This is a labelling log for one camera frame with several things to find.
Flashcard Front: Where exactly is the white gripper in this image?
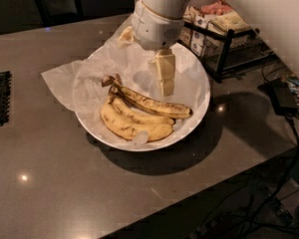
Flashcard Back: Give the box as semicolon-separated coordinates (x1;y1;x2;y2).
117;0;183;97

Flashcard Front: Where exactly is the spotted banana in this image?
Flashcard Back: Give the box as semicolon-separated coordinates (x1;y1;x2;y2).
112;84;193;119
109;96;174;125
101;104;173;142

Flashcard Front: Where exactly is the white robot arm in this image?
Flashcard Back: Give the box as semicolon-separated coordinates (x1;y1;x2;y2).
131;0;299;79

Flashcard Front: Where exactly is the white bowl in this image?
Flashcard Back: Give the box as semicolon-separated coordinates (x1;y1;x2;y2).
74;34;211;152

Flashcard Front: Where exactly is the white paper liner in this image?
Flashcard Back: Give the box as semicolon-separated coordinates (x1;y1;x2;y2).
40;15;206;148

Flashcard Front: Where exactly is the dark water dispenser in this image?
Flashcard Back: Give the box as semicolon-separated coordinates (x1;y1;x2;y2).
35;0;84;27

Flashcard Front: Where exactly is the black power adapter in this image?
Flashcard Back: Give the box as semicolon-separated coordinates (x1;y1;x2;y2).
257;79;297;116

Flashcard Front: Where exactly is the black grid mat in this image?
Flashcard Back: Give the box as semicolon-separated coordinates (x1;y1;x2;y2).
0;71;12;126

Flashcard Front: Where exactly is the black wire snack rack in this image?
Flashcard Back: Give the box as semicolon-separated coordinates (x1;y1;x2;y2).
179;2;278;82

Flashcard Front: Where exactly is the black cable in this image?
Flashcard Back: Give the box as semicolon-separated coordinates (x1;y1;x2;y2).
195;113;299;239

